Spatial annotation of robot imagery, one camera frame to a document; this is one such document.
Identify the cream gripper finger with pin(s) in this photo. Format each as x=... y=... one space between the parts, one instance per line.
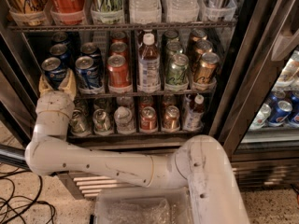
x=44 y=86
x=69 y=85

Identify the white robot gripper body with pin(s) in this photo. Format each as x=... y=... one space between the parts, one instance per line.
x=55 y=102

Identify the blue pepsi can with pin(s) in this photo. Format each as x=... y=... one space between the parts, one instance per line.
x=54 y=71
x=62 y=52
x=281 y=110
x=61 y=38

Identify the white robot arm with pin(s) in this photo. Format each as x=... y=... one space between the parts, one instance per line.
x=201 y=164

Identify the front blue pepsi can second row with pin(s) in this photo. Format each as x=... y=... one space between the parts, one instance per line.
x=88 y=73

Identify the blue pepsi can second row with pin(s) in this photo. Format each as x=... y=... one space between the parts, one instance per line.
x=92 y=50
x=88 y=73

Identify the left open fridge door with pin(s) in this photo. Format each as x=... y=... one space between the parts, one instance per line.
x=17 y=112

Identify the bottom shelf left silver can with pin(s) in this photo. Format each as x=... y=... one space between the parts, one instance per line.
x=78 y=124

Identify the shelf silver can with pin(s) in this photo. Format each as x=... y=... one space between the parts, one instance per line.
x=78 y=124
x=217 y=10
x=101 y=122

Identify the rear blue pepsi can second row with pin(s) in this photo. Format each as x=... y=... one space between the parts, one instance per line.
x=92 y=50

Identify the front red soda can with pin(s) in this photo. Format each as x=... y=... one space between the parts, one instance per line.
x=118 y=71

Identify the red soda can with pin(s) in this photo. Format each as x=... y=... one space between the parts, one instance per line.
x=119 y=36
x=119 y=48
x=118 y=71

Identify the middle red soda can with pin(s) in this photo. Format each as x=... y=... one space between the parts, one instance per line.
x=119 y=48

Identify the rear red soda can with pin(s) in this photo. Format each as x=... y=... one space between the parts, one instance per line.
x=119 y=36

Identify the bottom shelf water bottle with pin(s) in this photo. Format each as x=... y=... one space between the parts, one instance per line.
x=124 y=120

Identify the top shelf red coca-cola can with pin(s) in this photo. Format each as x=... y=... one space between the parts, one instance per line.
x=68 y=12

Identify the bottom shelf red can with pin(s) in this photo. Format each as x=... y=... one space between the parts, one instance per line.
x=148 y=119

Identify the top shelf green can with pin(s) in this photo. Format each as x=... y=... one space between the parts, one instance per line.
x=107 y=11

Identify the top shelf clear water bottle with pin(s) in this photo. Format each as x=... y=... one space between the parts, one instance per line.
x=145 y=11

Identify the front green soda can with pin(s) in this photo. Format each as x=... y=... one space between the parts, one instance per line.
x=177 y=69

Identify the green soda can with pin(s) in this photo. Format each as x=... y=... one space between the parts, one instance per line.
x=172 y=48
x=177 y=69
x=170 y=35

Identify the bottom shelf gold can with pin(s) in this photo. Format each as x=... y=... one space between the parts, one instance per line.
x=171 y=118

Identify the middle green soda can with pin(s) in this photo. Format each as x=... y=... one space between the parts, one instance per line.
x=172 y=48

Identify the rear green soda can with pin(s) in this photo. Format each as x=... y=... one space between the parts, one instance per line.
x=170 y=35

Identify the bottom shelf tea bottle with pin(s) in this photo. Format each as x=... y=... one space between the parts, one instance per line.
x=193 y=111

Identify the front gold soda can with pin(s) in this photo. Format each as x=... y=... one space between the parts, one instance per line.
x=206 y=68

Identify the gold soda can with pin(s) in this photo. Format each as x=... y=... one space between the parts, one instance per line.
x=206 y=68
x=199 y=48
x=195 y=35

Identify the rear gold soda can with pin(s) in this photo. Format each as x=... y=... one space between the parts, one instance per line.
x=195 y=35

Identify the middle gold soda can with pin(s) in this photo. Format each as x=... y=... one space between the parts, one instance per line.
x=199 y=48

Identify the top shelf silver can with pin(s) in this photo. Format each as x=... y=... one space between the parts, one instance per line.
x=217 y=10

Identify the right glass fridge door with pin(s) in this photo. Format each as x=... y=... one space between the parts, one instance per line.
x=279 y=40

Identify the blue pepsi can behind glass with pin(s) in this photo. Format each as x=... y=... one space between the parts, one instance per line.
x=281 y=110

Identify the brown tea bottle white cap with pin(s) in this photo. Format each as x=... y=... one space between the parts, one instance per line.
x=149 y=65

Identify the clear plastic bin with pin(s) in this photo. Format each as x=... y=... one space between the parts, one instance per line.
x=143 y=206

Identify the top wire shelf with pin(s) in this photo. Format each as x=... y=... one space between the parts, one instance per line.
x=121 y=26

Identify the wire shelf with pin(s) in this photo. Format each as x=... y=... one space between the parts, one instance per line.
x=121 y=26
x=138 y=94

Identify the middle wire shelf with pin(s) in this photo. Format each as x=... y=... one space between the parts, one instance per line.
x=138 y=94

